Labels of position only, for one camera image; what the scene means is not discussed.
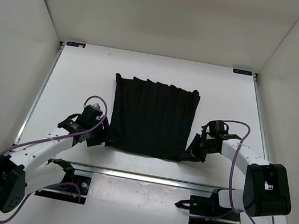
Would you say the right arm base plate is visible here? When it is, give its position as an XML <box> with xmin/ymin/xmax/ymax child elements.
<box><xmin>175</xmin><ymin>190</ymin><xmax>241</xmax><ymax>224</ymax></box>

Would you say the blue table label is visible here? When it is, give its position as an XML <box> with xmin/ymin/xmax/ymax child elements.
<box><xmin>66</xmin><ymin>41</ymin><xmax>86</xmax><ymax>49</ymax></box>
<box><xmin>233</xmin><ymin>68</ymin><xmax>253</xmax><ymax>76</ymax></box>

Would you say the right blue table label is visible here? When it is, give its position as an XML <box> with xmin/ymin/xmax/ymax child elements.
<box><xmin>233</xmin><ymin>68</ymin><xmax>253</xmax><ymax>76</ymax></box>

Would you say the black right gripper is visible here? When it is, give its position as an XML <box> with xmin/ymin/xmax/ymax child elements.
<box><xmin>179</xmin><ymin>131</ymin><xmax>220</xmax><ymax>166</ymax></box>

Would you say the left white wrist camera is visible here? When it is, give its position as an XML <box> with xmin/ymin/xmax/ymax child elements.
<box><xmin>90</xmin><ymin>103</ymin><xmax>101</xmax><ymax>111</ymax></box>

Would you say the black pleated skirt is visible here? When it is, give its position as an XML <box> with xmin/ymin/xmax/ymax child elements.
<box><xmin>107</xmin><ymin>73</ymin><xmax>200</xmax><ymax>162</ymax></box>

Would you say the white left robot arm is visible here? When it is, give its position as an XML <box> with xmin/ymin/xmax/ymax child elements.
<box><xmin>0</xmin><ymin>104</ymin><xmax>108</xmax><ymax>213</ymax></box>

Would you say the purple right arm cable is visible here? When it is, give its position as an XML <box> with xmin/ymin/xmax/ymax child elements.
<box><xmin>205</xmin><ymin>119</ymin><xmax>292</xmax><ymax>224</ymax></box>

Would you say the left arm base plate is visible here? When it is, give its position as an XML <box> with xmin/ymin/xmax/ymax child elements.
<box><xmin>34</xmin><ymin>164</ymin><xmax>93</xmax><ymax>205</ymax></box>

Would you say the aluminium table rail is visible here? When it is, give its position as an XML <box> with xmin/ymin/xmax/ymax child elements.
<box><xmin>50</xmin><ymin>157</ymin><xmax>221</xmax><ymax>195</ymax></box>

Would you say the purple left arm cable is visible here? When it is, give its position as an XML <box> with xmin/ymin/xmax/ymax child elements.
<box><xmin>0</xmin><ymin>79</ymin><xmax>111</xmax><ymax>224</ymax></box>

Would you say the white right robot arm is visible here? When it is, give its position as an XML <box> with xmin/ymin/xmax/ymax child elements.
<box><xmin>182</xmin><ymin>120</ymin><xmax>292</xmax><ymax>217</ymax></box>

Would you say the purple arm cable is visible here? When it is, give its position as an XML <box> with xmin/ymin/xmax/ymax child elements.
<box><xmin>0</xmin><ymin>79</ymin><xmax>111</xmax><ymax>224</ymax></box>
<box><xmin>205</xmin><ymin>119</ymin><xmax>292</xmax><ymax>224</ymax></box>

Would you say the left blue table label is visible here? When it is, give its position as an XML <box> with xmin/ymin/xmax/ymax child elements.
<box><xmin>66</xmin><ymin>41</ymin><xmax>86</xmax><ymax>49</ymax></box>

